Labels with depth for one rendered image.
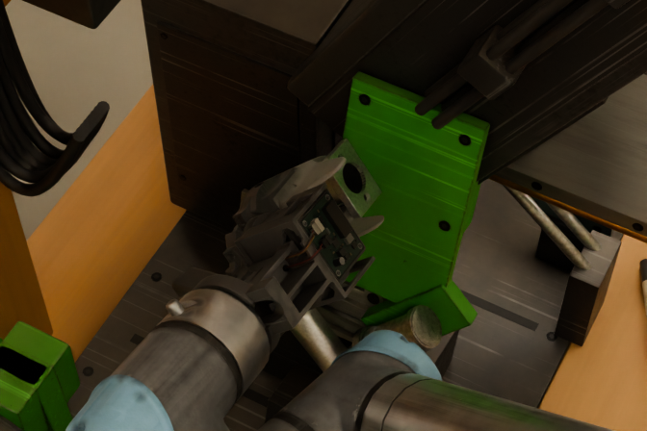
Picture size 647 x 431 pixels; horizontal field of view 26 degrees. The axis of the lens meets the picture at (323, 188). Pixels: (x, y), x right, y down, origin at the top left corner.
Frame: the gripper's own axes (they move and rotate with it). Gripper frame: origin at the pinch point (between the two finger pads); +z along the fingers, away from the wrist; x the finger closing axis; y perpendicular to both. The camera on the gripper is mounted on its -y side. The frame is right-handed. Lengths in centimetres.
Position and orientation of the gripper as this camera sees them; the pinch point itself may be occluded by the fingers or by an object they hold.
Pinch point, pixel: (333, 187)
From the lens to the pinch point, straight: 114.0
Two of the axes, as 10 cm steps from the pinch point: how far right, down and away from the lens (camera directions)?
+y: 7.1, -2.8, -6.5
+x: -5.4, -8.1, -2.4
